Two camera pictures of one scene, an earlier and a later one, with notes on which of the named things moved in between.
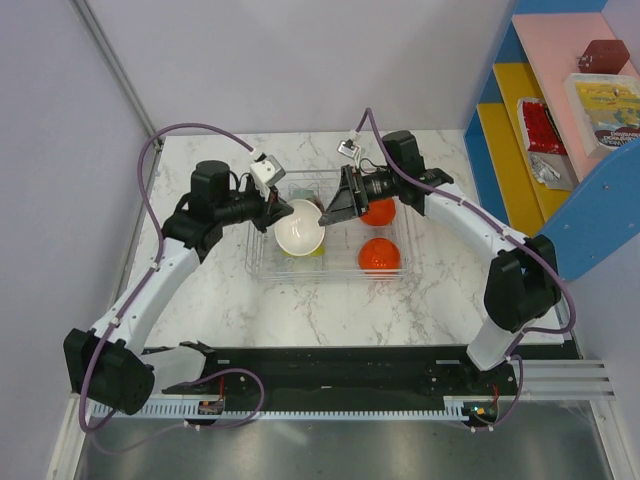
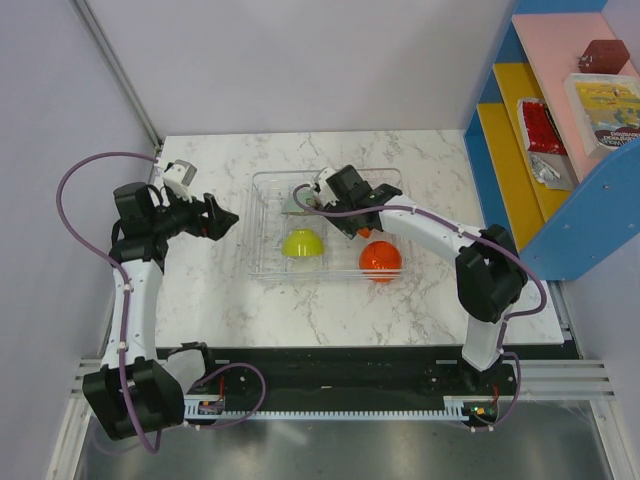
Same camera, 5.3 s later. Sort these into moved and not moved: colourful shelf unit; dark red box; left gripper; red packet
Moved: left gripper
Not moved: red packet; dark red box; colourful shelf unit
